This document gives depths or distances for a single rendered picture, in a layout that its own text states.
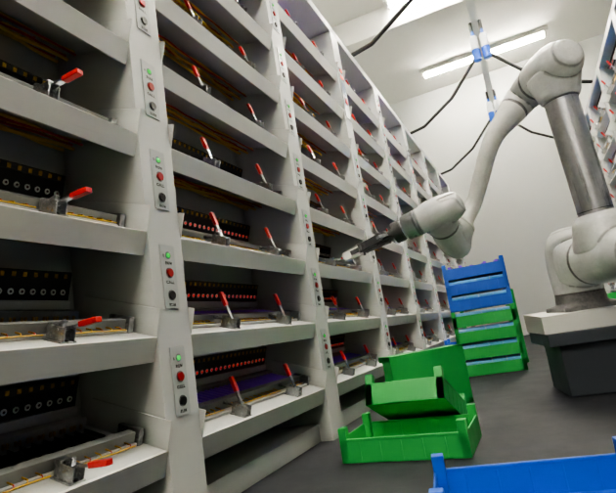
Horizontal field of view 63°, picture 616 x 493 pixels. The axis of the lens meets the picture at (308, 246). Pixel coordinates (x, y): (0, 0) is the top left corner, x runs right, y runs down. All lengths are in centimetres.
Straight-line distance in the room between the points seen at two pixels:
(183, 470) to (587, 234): 128
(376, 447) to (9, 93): 100
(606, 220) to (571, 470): 91
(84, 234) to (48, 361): 21
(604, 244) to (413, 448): 82
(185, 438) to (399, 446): 50
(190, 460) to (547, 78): 145
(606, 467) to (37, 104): 104
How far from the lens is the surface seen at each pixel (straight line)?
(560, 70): 177
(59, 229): 84
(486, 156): 185
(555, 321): 177
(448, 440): 121
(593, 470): 97
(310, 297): 155
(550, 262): 188
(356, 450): 127
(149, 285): 96
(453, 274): 264
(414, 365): 178
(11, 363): 76
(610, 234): 166
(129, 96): 108
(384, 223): 296
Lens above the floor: 30
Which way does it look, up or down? 10 degrees up
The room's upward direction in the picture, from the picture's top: 9 degrees counter-clockwise
